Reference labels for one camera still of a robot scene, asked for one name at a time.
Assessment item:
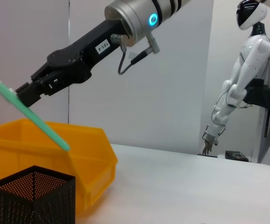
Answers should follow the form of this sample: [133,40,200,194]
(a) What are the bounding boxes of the green utility knife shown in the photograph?
[0,72,71,152]

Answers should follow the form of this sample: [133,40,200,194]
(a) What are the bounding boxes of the black mesh pen holder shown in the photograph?
[0,165,76,224]

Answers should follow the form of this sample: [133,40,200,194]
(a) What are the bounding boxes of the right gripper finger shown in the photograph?
[15,67,54,94]
[17,78,63,108]

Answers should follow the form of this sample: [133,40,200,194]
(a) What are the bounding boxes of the white humanoid robot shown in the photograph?
[201,0,270,156]

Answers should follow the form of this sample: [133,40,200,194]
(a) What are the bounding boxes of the yellow plastic bin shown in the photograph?
[0,118,119,212]

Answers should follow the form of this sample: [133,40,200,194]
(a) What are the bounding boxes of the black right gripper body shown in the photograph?
[31,20,131,96]

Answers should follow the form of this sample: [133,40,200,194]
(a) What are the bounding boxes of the black robot mount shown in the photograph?
[242,78,270,109]

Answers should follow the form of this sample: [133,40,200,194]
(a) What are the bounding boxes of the right wrist cable with plug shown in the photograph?
[110,32,161,76]

